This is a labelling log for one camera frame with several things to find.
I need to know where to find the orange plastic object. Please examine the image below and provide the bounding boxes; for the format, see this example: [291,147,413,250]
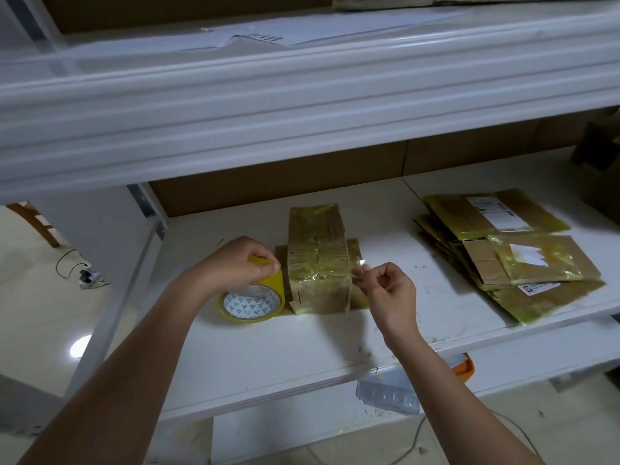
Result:
[449,350,477,384]

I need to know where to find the person's right hand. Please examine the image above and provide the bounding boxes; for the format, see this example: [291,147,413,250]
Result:
[351,261,420,347]

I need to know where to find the person's right forearm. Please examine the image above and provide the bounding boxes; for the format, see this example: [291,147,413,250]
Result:
[386,327,546,465]

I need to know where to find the person's left forearm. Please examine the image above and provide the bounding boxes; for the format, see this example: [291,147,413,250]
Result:
[17,284,209,465]

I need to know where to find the person's left hand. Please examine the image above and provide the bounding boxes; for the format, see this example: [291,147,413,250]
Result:
[173,235,283,308]

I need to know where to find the package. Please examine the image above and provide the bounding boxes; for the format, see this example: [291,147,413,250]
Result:
[331,0,620,12]

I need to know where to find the large plain cardboard box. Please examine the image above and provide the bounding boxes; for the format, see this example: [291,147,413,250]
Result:
[570,110,620,227]

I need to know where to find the white metal shelf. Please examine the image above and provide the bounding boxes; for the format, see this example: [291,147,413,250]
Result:
[0,0,620,465]

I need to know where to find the yellow tape roll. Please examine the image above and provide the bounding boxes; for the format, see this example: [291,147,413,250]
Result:
[216,255,288,324]

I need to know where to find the white power strip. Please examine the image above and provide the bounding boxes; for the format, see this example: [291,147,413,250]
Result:
[78,268,109,291]

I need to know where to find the stack of cardboard boxes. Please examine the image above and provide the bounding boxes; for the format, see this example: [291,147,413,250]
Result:
[413,187,606,326]

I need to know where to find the wooden chair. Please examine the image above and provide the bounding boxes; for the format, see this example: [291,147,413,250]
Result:
[4,200,65,249]

